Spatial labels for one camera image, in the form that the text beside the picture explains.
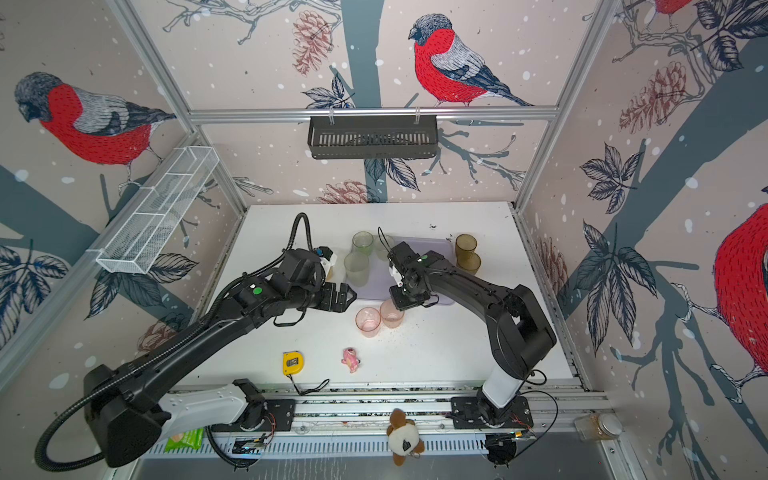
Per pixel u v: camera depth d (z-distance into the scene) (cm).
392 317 90
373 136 106
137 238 73
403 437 68
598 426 64
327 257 70
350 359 81
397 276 74
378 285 98
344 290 68
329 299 66
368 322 89
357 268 96
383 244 73
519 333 46
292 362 81
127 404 39
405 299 76
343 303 67
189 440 70
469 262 96
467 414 73
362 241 108
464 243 104
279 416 73
